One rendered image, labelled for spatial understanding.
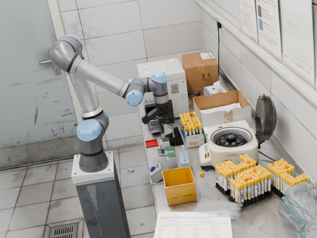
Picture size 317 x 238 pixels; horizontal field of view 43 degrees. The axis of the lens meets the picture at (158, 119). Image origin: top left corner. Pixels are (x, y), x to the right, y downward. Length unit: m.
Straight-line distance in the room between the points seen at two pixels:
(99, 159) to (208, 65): 1.14
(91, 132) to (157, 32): 1.88
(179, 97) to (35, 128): 1.87
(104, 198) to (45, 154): 2.04
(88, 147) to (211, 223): 0.72
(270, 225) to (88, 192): 0.91
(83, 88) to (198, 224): 0.88
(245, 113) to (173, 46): 1.61
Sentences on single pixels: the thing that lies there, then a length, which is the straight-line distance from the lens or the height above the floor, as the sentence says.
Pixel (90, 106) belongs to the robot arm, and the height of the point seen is 1.19.
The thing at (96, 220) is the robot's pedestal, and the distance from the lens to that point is 2.20.
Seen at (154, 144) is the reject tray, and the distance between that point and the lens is 2.26.
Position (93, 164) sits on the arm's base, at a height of 0.96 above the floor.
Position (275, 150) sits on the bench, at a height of 0.87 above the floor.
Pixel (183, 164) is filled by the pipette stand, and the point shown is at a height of 0.97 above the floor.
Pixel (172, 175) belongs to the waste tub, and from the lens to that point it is 1.87.
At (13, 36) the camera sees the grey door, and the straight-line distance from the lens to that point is 3.68.
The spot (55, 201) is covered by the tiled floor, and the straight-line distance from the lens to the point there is 3.55.
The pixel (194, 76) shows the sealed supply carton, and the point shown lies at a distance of 2.82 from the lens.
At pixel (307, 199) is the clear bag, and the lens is 1.60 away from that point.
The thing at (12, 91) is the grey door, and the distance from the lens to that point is 3.85.
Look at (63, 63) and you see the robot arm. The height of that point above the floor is 1.47.
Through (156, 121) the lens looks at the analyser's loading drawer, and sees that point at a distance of 2.37.
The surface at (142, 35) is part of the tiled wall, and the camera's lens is 3.66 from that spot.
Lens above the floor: 2.00
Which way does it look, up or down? 26 degrees down
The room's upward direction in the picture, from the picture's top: 8 degrees counter-clockwise
